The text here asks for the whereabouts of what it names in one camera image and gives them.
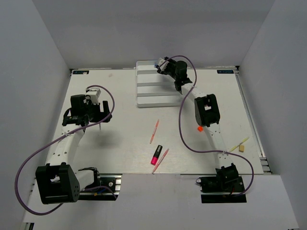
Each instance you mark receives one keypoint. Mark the white tiered organizer tray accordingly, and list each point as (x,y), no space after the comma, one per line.
(154,89)

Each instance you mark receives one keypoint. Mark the yellow pen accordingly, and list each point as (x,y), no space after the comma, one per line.
(237,146)

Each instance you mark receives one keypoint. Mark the right blue table label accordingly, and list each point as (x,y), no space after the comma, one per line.
(225,71)

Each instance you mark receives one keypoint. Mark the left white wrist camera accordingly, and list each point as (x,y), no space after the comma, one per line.
(94,94)

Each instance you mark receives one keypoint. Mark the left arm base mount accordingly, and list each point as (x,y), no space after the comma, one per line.
(106,189)

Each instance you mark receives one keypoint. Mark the upper pink pen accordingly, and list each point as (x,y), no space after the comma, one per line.
(154,131)

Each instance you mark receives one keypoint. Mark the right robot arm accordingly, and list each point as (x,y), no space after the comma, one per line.
(207,116)

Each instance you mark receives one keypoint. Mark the blue table label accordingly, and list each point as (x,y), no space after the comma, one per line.
(80,72)
(225,71)

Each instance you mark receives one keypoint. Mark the lower pink pen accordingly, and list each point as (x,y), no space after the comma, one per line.
(160,161)

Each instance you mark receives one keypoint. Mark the left blue table label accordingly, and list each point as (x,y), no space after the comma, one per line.
(80,72)

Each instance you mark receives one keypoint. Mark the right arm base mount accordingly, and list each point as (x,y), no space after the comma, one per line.
(213,193)

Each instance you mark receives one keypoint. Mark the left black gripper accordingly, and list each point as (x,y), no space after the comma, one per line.
(101,115)

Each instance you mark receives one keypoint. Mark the orange-capped black marker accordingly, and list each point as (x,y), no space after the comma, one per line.
(200,129)

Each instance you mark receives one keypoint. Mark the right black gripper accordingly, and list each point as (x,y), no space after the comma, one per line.
(171,62)

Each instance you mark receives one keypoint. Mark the pink black highlighter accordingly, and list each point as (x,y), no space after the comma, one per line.
(156,155)

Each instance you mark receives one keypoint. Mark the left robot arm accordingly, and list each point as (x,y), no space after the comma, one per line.
(57,182)

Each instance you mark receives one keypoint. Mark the pink pen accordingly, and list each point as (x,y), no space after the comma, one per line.
(160,161)
(154,131)

